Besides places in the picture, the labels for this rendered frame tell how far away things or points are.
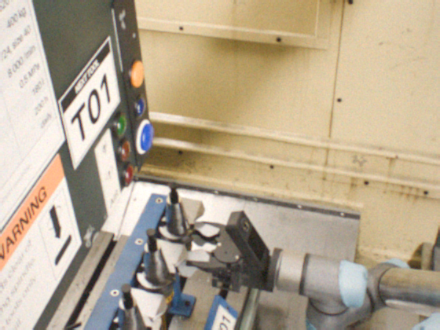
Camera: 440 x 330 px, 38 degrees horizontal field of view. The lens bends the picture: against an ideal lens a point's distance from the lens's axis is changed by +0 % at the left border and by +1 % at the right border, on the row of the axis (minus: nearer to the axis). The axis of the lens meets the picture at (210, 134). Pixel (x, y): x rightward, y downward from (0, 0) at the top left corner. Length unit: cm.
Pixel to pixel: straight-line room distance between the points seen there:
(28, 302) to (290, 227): 123
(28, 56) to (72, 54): 7
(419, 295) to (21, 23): 86
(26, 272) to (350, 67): 103
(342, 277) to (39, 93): 77
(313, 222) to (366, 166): 22
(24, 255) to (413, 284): 79
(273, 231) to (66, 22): 126
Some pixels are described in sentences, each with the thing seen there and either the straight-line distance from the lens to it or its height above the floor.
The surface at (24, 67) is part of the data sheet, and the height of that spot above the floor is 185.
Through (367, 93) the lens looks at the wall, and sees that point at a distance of 145.
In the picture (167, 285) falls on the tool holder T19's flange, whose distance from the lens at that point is 108.
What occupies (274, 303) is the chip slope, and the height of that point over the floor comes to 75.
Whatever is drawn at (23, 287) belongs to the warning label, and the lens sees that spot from 51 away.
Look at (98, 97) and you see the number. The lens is 56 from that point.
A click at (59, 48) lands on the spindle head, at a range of 49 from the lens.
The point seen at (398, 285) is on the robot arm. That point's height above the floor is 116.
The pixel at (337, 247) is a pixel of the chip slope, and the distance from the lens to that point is 168.
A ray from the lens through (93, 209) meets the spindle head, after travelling 59.
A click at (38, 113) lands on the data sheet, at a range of 47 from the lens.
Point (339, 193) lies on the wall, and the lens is 166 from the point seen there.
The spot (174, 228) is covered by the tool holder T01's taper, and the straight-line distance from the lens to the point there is 114.
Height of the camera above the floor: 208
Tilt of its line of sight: 39 degrees down
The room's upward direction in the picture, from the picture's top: 3 degrees counter-clockwise
